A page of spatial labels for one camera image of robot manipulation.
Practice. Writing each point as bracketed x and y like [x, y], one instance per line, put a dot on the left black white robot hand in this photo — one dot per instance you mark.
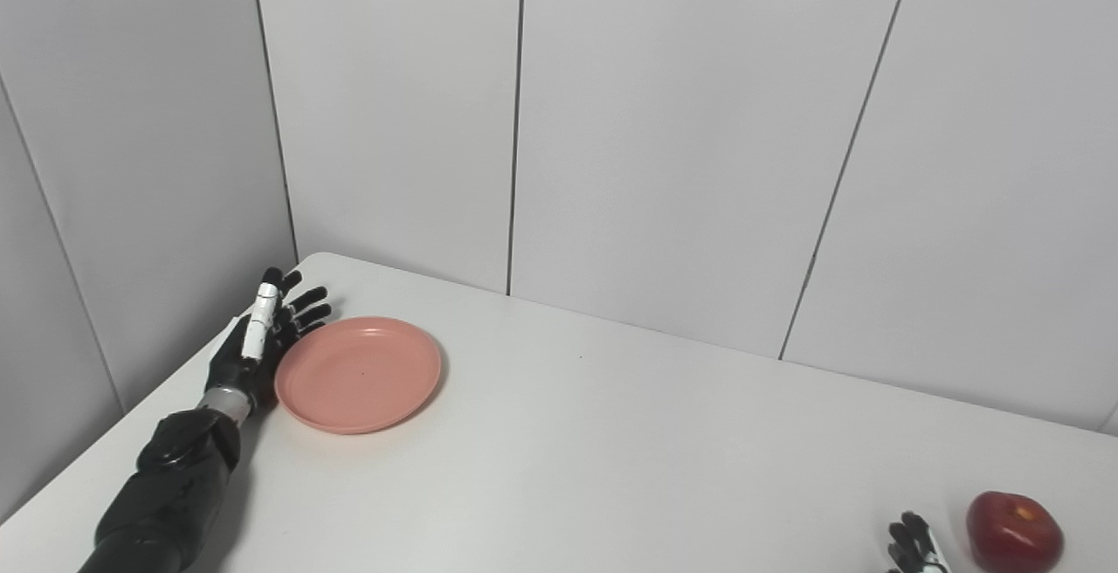
[236, 363]

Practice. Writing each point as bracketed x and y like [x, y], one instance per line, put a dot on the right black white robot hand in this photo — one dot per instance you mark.
[913, 551]

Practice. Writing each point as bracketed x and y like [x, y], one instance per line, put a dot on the pink round plate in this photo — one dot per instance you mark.
[360, 374]

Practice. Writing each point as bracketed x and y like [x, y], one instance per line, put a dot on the red apple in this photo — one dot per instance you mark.
[1013, 534]

